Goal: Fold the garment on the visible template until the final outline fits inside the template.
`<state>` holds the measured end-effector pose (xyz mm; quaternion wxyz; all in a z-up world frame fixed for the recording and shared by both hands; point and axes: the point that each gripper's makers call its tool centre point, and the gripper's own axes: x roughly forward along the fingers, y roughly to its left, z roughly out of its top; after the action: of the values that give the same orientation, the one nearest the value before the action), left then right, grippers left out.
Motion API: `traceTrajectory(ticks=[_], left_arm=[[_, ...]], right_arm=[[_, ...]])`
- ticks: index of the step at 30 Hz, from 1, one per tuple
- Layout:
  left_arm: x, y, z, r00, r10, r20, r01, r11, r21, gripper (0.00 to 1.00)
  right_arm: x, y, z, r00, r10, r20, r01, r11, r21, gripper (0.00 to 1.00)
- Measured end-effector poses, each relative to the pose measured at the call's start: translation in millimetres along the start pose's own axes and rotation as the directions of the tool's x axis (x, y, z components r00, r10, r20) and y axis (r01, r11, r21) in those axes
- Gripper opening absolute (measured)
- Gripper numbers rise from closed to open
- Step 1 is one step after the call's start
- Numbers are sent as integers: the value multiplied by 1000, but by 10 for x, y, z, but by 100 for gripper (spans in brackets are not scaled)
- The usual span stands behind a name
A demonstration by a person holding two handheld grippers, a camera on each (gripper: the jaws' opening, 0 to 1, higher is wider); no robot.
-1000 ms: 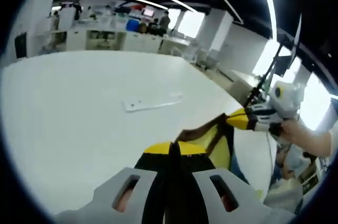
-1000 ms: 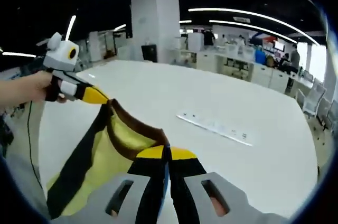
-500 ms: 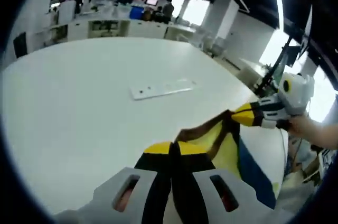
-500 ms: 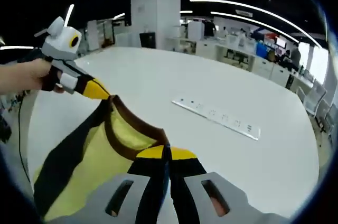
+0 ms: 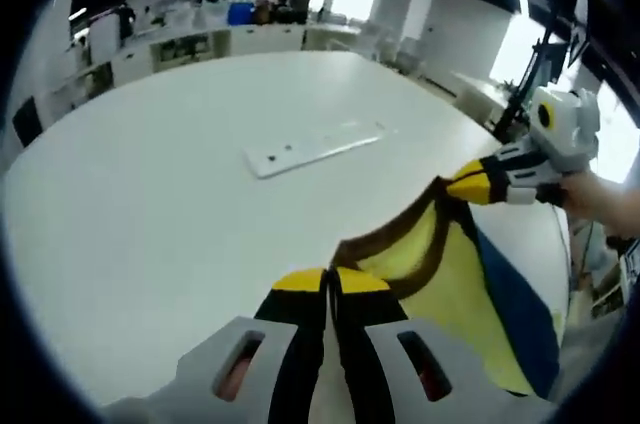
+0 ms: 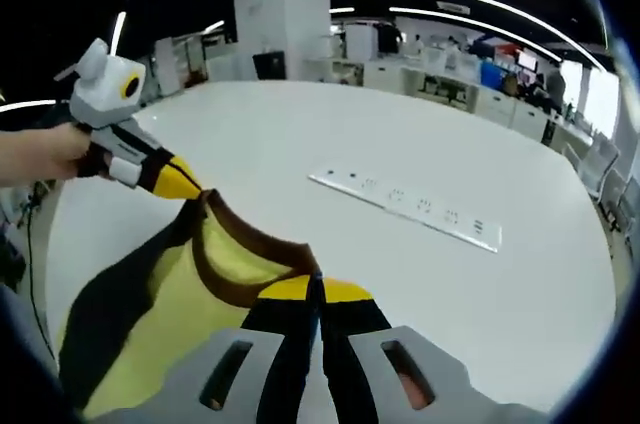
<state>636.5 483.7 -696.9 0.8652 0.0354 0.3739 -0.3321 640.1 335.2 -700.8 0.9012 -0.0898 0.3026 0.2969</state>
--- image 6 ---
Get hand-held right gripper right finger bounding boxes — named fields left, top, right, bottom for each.
left=317, top=277, right=551, bottom=424

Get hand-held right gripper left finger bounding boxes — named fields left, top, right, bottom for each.
left=94, top=277, right=316, bottom=424

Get yellow garment blue grey sleeves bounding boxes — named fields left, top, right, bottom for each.
left=57, top=187, right=321, bottom=420

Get person's left hand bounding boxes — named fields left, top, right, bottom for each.
left=19, top=122, right=96, bottom=186

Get white shelving unit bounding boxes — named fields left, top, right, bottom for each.
left=154, top=36, right=209, bottom=95

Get black square panel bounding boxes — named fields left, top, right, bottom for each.
left=252, top=50, right=287, bottom=81

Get white power strip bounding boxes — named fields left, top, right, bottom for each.
left=308, top=159, right=503, bottom=254

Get large white pillar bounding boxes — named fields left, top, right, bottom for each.
left=232, top=0, right=334, bottom=83

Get tall white cabinet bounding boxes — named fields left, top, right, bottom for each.
left=344, top=24, right=379, bottom=63

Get row of white low cabinets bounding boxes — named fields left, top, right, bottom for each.
left=304, top=56, right=556, bottom=140

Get white office chair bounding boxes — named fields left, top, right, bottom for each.
left=574, top=141, right=621, bottom=203

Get blue barrel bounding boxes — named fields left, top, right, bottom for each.
left=480, top=59, right=506, bottom=90

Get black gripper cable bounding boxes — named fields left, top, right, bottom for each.
left=24, top=178, right=59, bottom=365

